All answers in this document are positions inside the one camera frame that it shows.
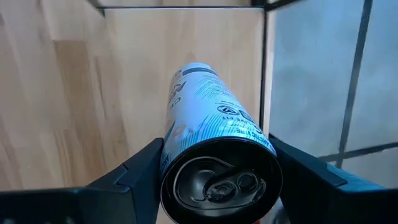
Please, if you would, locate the wooden shelf with black brackets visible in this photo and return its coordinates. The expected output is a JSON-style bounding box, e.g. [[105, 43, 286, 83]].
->
[[93, 0, 273, 224]]

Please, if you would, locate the white slim Celsius can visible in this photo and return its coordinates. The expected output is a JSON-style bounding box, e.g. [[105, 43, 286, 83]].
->
[[159, 62, 284, 224]]

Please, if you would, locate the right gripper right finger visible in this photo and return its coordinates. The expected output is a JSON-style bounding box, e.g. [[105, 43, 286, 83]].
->
[[269, 136, 348, 224]]

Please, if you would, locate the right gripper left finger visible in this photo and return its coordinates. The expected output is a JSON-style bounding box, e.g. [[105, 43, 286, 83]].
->
[[88, 137, 165, 224]]

